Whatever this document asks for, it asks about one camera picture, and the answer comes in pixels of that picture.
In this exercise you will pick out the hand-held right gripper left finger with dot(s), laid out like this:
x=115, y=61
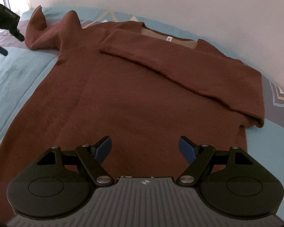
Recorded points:
x=103, y=149

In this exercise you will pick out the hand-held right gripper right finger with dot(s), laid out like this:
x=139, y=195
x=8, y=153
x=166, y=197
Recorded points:
x=187, y=149

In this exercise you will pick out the brown knit sweater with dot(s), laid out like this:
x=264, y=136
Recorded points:
x=132, y=94

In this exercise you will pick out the blue grey patterned bed sheet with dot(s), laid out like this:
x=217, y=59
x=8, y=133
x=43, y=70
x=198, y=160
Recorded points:
x=11, y=80

